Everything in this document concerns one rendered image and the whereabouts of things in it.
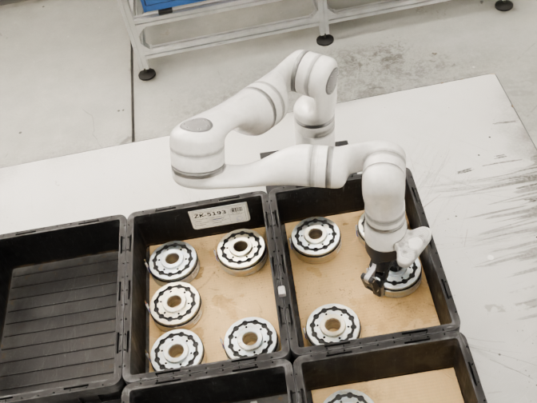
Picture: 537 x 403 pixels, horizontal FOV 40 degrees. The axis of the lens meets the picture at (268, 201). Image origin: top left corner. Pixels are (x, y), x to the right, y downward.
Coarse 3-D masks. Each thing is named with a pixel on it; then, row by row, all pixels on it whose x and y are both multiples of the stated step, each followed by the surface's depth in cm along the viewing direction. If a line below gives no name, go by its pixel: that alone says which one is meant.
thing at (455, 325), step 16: (352, 176) 154; (272, 192) 153; (288, 192) 153; (416, 192) 148; (272, 208) 150; (416, 208) 145; (272, 224) 148; (432, 240) 140; (432, 256) 137; (288, 288) 137; (448, 288) 132; (288, 304) 135; (448, 304) 130; (288, 320) 132; (288, 336) 130; (384, 336) 128; (400, 336) 127; (416, 336) 127; (304, 352) 128; (320, 352) 127
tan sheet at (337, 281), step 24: (336, 216) 160; (360, 216) 159; (288, 240) 157; (312, 264) 152; (336, 264) 151; (360, 264) 151; (312, 288) 148; (336, 288) 148; (360, 288) 147; (360, 312) 143; (384, 312) 142; (408, 312) 142; (432, 312) 141
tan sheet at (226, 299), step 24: (192, 240) 161; (216, 240) 160; (216, 264) 156; (216, 288) 151; (240, 288) 151; (264, 288) 150; (216, 312) 148; (240, 312) 147; (264, 312) 146; (216, 336) 144; (216, 360) 140
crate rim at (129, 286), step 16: (256, 192) 154; (160, 208) 155; (176, 208) 154; (192, 208) 154; (128, 224) 153; (128, 240) 150; (272, 240) 145; (128, 256) 147; (272, 256) 142; (128, 272) 144; (272, 272) 140; (128, 288) 142; (128, 304) 139; (128, 320) 137; (128, 336) 136; (128, 352) 132; (288, 352) 128; (128, 368) 130; (176, 368) 129; (192, 368) 129; (208, 368) 128; (128, 384) 129
